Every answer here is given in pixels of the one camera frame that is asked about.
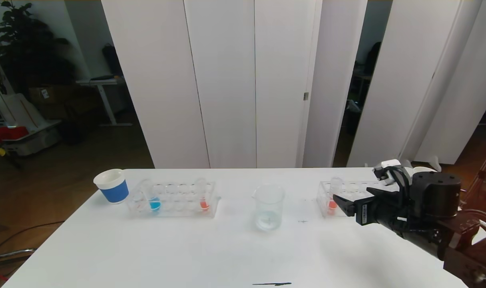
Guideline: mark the grey plastic crate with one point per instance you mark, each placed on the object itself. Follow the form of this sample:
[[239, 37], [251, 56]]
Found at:
[[35, 144]]

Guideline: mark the metal frame stand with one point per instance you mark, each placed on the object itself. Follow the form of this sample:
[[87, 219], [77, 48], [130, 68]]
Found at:
[[483, 174]]

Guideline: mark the clear glass beaker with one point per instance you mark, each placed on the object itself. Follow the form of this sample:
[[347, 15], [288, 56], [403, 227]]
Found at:
[[269, 220]]

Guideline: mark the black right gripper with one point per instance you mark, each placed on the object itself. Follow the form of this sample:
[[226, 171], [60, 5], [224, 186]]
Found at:
[[363, 211]]

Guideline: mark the white panel with red stripe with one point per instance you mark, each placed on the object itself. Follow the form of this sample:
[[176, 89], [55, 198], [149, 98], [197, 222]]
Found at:
[[23, 114]]

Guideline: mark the red plastic bin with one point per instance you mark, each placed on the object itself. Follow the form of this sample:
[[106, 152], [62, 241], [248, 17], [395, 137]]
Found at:
[[7, 134]]

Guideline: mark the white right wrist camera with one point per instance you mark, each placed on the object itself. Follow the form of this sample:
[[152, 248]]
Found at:
[[387, 166]]

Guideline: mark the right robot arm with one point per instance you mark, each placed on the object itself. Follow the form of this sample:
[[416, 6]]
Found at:
[[435, 196]]

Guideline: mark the chrome chair leg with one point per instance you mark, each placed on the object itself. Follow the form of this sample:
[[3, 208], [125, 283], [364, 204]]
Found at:
[[15, 253]]

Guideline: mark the black backpack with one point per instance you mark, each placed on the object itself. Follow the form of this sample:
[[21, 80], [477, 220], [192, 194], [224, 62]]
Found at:
[[112, 60]]

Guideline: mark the clear plastic test tube rack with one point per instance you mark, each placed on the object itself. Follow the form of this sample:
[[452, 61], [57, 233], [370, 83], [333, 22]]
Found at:
[[349, 188], [175, 212]]

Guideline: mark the white screen foot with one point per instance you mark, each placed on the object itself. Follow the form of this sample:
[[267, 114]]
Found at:
[[434, 162]]

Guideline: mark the white folding screen panel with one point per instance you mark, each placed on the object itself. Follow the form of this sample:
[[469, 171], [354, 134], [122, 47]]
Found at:
[[479, 60], [283, 60], [407, 40], [227, 80], [335, 48], [155, 80]]

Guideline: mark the dark green potted plant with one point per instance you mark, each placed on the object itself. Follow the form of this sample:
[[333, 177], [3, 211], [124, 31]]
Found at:
[[27, 52]]

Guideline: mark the white office desk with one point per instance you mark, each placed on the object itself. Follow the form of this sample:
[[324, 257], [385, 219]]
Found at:
[[103, 82]]

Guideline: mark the test tube with red pigment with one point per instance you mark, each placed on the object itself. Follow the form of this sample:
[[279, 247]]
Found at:
[[204, 205], [335, 184]]

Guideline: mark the test tube with blue pigment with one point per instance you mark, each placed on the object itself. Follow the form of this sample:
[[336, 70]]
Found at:
[[155, 205]]

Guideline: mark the brown cardboard box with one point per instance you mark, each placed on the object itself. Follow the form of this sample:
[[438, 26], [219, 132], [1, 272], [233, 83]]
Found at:
[[47, 96]]

